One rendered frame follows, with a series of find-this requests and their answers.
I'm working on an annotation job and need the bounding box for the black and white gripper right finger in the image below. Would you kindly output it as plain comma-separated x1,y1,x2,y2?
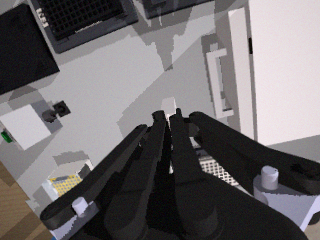
167,97,320,237

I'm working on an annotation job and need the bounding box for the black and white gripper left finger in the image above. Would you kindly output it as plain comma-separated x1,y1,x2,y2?
40,98,172,240

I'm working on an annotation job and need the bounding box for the grey bench mat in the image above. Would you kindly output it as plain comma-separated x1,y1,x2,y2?
0,0,248,219

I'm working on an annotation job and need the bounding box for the white multiwell plate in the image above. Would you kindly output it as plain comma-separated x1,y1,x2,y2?
199,155,238,185

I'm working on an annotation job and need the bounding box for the black multi-well plate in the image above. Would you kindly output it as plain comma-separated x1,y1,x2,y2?
37,0,124,41

